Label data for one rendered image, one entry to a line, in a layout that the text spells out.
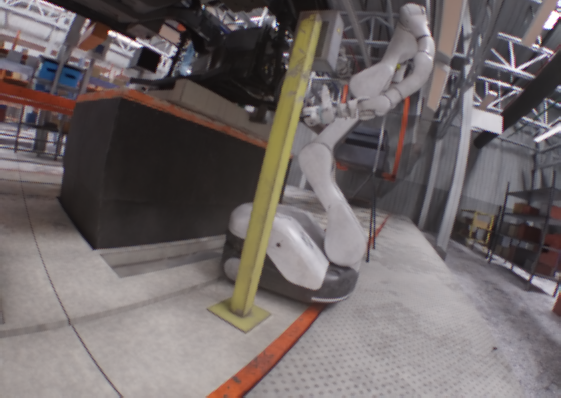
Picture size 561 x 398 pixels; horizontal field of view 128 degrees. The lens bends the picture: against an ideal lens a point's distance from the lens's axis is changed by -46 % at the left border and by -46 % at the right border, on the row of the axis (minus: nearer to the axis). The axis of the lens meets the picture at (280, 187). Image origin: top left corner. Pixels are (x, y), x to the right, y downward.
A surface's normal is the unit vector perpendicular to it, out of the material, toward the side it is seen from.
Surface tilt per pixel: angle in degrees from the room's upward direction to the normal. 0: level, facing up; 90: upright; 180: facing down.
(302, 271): 90
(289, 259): 90
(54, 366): 0
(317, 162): 90
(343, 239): 90
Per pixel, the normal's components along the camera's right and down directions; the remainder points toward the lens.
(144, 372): 0.24, -0.97
